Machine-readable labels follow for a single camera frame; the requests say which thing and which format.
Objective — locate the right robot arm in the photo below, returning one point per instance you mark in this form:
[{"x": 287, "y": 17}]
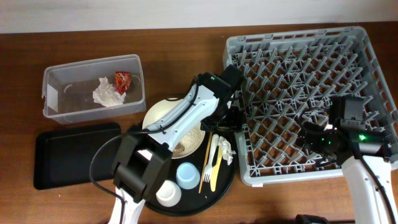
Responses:
[{"x": 364, "y": 157}]

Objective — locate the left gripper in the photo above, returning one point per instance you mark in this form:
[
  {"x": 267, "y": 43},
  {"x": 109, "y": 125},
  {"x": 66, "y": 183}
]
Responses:
[{"x": 234, "y": 118}]

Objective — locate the large cream bowl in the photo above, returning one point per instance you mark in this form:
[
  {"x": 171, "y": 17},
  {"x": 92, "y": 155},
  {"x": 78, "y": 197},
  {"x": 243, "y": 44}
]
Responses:
[{"x": 159, "y": 110}]

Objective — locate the light blue cup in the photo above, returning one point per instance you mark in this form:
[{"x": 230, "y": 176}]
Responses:
[{"x": 187, "y": 176}]

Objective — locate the white plastic fork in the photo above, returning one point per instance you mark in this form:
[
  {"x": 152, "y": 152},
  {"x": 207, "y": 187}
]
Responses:
[{"x": 209, "y": 168}]

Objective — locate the black rectangular tray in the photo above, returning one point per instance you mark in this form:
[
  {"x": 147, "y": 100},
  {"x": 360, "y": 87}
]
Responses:
[{"x": 63, "y": 157}]

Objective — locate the yellow plastic knife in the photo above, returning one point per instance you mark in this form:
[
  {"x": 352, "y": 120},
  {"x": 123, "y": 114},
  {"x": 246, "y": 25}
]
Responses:
[{"x": 215, "y": 171}]

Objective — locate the rice food scraps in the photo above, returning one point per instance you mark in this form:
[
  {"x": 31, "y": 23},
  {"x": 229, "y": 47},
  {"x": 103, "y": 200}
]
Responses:
[{"x": 190, "y": 142}]

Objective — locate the grey dishwasher rack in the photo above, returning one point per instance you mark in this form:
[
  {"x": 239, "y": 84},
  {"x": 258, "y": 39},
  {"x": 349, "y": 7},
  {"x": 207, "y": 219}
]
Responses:
[{"x": 292, "y": 74}]

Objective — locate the white napkin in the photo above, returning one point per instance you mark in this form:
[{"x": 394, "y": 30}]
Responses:
[{"x": 106, "y": 95}]

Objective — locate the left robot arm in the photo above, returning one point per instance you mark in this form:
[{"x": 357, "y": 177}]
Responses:
[{"x": 144, "y": 156}]

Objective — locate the round black serving tray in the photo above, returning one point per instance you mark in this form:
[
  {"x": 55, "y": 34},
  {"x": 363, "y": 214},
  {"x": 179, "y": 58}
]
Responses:
[{"x": 201, "y": 197}]

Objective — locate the clear plastic waste bin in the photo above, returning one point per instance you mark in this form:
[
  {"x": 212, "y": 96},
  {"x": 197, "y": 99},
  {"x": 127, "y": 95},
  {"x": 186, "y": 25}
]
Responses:
[{"x": 86, "y": 90}]

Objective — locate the wooden chopstick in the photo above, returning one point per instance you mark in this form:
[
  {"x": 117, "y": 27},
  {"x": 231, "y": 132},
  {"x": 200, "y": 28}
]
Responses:
[{"x": 205, "y": 162}]

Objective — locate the white cup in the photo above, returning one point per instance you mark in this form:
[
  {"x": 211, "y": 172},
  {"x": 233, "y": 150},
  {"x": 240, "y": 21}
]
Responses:
[{"x": 169, "y": 194}]

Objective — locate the red snack wrapper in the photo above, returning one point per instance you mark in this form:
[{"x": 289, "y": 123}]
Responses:
[{"x": 122, "y": 82}]

